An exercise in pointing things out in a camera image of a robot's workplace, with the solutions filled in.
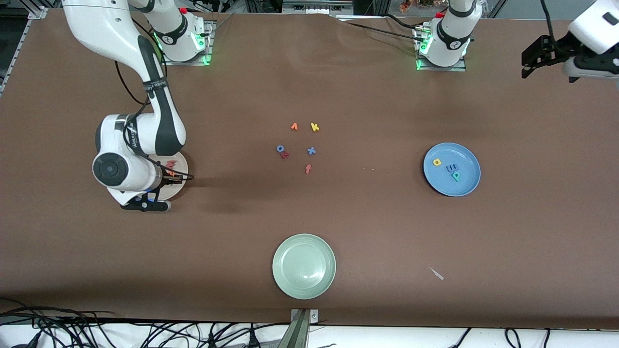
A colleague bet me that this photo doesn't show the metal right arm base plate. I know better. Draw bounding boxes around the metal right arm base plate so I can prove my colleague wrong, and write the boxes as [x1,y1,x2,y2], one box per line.
[157,20,214,66]

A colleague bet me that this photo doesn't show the aluminium frame rail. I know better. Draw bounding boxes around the aluminium frame rail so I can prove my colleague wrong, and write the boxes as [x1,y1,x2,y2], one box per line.
[0,7,49,95]

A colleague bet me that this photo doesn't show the orange decorative object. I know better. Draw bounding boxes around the orange decorative object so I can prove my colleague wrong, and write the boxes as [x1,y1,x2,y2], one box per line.
[399,0,436,13]

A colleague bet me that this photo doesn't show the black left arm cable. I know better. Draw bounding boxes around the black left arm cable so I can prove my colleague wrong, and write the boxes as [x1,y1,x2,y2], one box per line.
[540,0,558,43]

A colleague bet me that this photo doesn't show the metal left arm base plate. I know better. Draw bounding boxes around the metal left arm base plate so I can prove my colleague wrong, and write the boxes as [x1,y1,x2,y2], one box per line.
[415,27,467,72]

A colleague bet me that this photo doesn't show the metal table edge bracket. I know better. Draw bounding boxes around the metal table edge bracket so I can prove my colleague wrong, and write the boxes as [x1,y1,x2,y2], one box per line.
[278,308,319,348]

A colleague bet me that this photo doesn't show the green plate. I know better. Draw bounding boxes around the green plate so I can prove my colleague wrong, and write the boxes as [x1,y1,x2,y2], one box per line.
[272,233,337,300]

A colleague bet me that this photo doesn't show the beige plate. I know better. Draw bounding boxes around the beige plate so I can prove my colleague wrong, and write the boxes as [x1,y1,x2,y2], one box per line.
[154,151,189,202]

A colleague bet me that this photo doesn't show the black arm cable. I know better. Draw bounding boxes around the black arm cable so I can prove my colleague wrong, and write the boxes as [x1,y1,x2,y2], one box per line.
[114,10,195,184]
[540,0,558,43]

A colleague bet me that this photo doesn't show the grey metal box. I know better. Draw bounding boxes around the grey metal box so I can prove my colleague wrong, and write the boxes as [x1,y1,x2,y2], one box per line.
[282,0,354,14]

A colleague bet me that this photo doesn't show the brown table cover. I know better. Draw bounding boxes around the brown table cover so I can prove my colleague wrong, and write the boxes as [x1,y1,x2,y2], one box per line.
[0,9,619,330]

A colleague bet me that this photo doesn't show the black cable on table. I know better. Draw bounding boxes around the black cable on table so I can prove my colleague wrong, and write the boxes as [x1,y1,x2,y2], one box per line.
[339,14,422,42]

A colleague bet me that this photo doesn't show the tangled black floor cables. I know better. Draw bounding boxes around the tangled black floor cables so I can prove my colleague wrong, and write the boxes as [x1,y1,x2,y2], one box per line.
[0,297,286,348]

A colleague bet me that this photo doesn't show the blue plate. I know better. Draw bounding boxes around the blue plate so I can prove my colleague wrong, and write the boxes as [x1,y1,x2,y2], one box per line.
[423,142,481,197]

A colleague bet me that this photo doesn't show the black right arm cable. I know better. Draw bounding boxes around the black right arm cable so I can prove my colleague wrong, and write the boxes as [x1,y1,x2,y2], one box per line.
[114,10,195,184]

